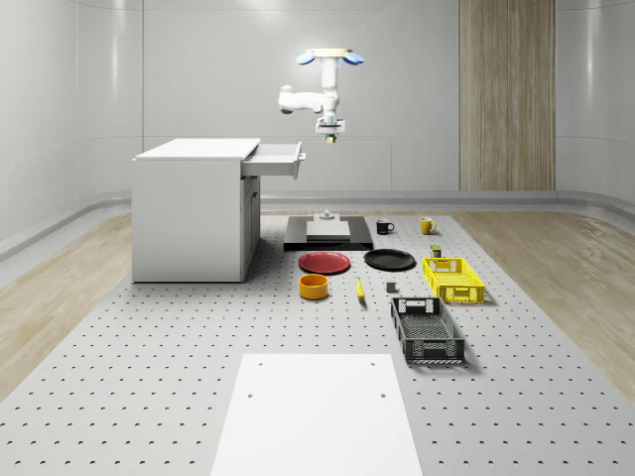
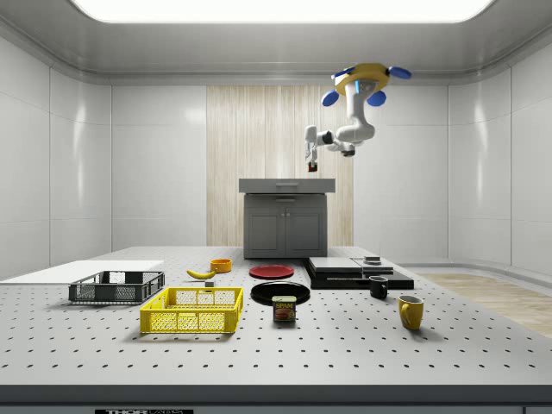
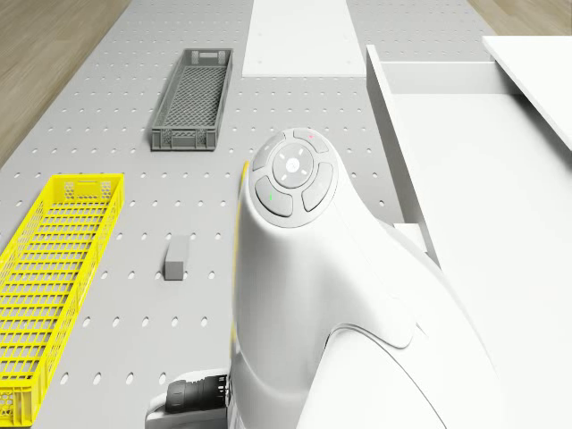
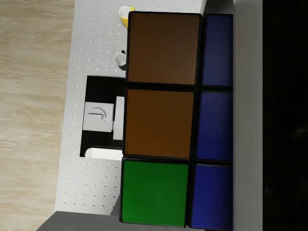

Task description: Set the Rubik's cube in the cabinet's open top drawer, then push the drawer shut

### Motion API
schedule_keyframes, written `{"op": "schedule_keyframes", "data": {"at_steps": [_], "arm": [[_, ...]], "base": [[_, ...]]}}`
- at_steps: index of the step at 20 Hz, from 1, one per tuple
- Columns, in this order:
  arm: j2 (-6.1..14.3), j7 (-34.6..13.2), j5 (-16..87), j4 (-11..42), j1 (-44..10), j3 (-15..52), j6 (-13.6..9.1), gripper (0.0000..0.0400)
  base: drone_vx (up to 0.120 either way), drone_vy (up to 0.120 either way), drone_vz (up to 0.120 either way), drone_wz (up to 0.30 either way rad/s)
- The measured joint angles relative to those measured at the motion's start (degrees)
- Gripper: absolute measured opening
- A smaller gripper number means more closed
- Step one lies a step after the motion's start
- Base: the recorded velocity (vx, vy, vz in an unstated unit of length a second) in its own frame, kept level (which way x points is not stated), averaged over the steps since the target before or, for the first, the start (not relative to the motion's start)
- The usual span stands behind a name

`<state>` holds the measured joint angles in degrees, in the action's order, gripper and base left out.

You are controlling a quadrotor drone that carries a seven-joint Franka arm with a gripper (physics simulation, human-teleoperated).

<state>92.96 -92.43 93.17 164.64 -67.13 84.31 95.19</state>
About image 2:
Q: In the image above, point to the black plate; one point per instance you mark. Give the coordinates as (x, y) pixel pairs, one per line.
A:
(267, 292)

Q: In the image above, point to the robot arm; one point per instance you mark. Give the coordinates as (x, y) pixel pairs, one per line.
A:
(356, 110)

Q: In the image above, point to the red plate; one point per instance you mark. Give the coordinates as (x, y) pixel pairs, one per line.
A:
(271, 271)

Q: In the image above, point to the flat-sided can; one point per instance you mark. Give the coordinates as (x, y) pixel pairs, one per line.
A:
(284, 309)

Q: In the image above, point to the dark grey basket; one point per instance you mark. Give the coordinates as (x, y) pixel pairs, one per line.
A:
(108, 293)

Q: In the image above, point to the yellow bowl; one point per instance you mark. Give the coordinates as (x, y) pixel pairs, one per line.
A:
(221, 267)

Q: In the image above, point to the yellow basket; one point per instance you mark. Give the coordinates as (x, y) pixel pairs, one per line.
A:
(185, 321)

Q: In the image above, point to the puzzle cube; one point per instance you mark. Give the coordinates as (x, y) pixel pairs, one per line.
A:
(312, 168)

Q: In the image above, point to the black stove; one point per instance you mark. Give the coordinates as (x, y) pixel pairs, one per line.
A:
(336, 269)

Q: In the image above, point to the banana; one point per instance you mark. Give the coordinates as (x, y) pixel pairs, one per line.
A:
(200, 274)

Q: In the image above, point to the white drawer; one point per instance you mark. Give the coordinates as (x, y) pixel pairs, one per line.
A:
(286, 186)

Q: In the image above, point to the white board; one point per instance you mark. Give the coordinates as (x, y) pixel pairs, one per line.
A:
(73, 269)

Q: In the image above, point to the drone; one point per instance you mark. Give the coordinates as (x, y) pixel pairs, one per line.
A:
(365, 72)

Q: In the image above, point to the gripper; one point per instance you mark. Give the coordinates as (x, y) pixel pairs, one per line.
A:
(310, 154)

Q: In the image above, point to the yellow mug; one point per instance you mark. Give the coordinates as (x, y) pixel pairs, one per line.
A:
(412, 315)

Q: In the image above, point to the white cabinet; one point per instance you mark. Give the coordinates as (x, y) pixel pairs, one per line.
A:
(284, 228)

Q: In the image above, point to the black mug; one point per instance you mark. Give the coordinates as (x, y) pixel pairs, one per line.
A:
(378, 289)

